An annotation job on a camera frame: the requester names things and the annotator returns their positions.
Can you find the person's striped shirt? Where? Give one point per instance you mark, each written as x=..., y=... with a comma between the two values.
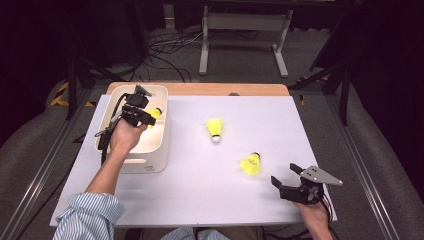
x=88, y=216

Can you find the white table cover sheet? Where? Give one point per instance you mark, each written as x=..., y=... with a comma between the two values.
x=200, y=186

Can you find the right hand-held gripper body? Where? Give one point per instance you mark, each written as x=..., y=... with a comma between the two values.
x=303, y=193

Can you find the white metal frame stand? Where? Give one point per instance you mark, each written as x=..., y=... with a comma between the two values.
x=246, y=21

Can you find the white plastic storage bin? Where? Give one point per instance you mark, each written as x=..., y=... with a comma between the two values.
x=156, y=156

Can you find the dark curtain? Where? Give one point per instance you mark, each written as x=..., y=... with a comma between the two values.
x=393, y=83
x=26, y=66

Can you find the yellow shuttlecock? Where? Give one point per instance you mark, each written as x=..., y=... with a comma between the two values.
x=214, y=126
x=157, y=112
x=250, y=165

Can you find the yellow black hazard tape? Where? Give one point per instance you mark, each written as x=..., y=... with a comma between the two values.
x=60, y=100

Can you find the person's left hand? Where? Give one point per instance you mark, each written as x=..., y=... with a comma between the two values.
x=125, y=138

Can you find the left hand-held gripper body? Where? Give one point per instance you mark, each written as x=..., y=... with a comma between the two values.
x=135, y=101

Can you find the person's right hand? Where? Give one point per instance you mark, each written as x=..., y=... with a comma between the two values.
x=316, y=215

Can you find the black tripod stand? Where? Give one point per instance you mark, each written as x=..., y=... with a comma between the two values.
x=345, y=100
x=71, y=86

